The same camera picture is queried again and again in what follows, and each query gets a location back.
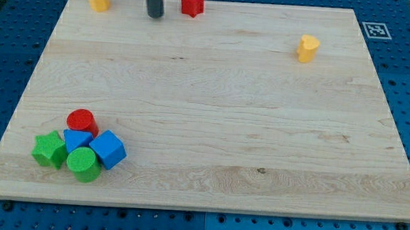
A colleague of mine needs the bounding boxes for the yellow heart block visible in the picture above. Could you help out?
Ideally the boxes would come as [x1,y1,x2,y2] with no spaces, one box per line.
[297,34,320,63]

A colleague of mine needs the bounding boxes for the red cylinder block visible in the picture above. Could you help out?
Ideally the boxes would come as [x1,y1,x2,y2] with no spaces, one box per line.
[66,109,99,137]

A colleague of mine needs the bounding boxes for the red star block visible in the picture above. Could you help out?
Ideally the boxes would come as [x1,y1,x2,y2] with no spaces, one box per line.
[181,0,205,17]

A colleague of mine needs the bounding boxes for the green star block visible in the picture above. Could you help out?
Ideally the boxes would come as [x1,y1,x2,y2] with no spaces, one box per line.
[31,130,68,169]

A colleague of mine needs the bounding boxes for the wooden board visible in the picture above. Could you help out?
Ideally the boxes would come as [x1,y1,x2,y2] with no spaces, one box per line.
[0,0,410,222]

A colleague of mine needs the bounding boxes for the white fiducial marker tag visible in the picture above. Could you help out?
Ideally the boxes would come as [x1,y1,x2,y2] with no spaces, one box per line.
[362,21,391,40]

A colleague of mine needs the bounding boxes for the blue cube block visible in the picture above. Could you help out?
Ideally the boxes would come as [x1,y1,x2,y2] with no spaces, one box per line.
[89,130,127,170]

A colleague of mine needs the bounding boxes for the blue triangle block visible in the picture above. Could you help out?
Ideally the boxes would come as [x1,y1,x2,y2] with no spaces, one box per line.
[63,130,93,153]

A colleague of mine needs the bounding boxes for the green cylinder block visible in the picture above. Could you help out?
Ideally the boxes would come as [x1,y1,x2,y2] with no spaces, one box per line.
[66,147,101,183]

